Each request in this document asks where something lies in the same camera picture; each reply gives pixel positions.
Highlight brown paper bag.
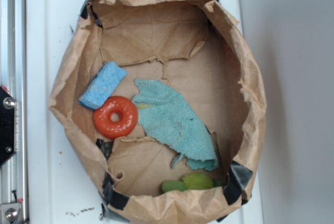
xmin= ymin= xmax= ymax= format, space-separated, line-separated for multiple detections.
xmin=49 ymin=0 xmax=267 ymax=223

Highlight blue sponge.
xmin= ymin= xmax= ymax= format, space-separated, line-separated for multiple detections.
xmin=78 ymin=61 xmax=127 ymax=110

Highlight aluminium frame rail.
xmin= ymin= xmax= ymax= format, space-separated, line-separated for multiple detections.
xmin=1 ymin=0 xmax=29 ymax=223

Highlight green plush toy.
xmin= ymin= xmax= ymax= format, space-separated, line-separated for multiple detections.
xmin=161 ymin=172 xmax=224 ymax=193

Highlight white plastic tray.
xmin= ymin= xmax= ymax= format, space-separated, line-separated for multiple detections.
xmin=25 ymin=0 xmax=264 ymax=224

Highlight black mounting bracket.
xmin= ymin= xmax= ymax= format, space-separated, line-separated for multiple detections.
xmin=0 ymin=86 xmax=17 ymax=168

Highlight teal terry cloth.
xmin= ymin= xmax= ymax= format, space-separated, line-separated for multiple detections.
xmin=133 ymin=78 xmax=218 ymax=171

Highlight orange ring toy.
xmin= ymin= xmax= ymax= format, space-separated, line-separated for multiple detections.
xmin=93 ymin=96 xmax=138 ymax=139

